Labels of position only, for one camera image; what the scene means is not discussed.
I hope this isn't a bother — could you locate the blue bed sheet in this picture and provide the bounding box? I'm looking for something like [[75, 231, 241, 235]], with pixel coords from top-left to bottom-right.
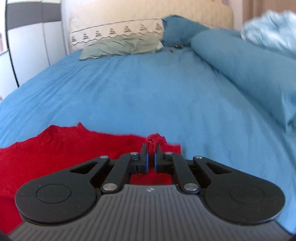
[[1, 48, 295, 233]]

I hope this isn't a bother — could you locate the red knit garment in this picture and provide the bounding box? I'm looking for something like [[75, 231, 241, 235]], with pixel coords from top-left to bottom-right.
[[1, 123, 181, 234]]

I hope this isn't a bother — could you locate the cream embroidered pillow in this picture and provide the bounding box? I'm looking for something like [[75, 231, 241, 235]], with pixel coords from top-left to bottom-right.
[[70, 18, 164, 51]]

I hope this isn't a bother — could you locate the light blue blanket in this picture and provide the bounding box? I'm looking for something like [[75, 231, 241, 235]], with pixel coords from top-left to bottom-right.
[[241, 10, 295, 55]]

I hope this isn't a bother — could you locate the teal blue pillow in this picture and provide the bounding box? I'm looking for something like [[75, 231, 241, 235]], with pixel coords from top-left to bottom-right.
[[162, 16, 210, 47]]

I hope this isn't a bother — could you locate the beige curtain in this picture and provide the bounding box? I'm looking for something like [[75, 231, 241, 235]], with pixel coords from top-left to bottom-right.
[[242, 0, 296, 23]]

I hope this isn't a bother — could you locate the rolled blue duvet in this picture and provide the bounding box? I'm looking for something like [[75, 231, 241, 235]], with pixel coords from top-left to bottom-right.
[[191, 29, 295, 132]]

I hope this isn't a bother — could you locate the sage green pillow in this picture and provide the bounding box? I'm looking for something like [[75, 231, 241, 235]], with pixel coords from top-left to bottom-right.
[[79, 34, 164, 60]]

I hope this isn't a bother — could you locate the white wardrobe with grey band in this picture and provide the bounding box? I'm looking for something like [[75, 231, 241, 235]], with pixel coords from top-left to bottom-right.
[[1, 1, 67, 99]]

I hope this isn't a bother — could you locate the small dark hair clip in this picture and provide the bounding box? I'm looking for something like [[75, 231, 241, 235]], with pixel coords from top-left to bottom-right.
[[174, 45, 183, 49]]

